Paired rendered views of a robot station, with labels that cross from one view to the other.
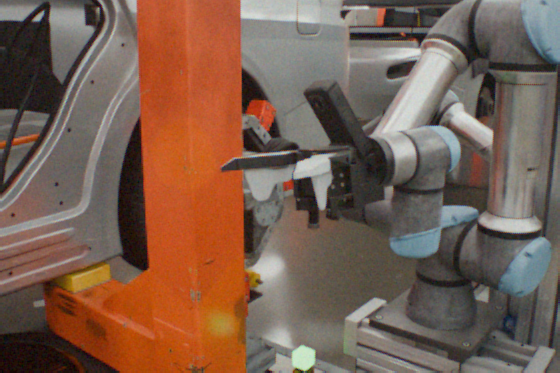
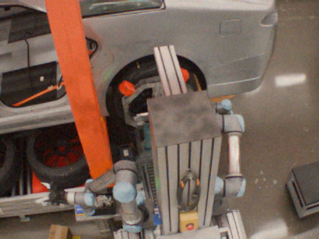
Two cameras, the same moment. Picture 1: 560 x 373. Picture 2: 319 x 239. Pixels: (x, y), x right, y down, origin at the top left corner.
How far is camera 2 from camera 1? 239 cm
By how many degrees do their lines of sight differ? 52
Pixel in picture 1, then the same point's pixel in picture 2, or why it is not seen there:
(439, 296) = not seen: hidden behind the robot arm
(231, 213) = (101, 150)
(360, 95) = not seen: outside the picture
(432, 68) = (109, 175)
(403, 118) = (98, 182)
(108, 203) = (101, 102)
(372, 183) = (64, 201)
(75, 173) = not seen: hidden behind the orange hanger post
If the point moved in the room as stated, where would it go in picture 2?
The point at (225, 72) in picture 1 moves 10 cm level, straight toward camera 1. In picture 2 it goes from (91, 121) to (80, 131)
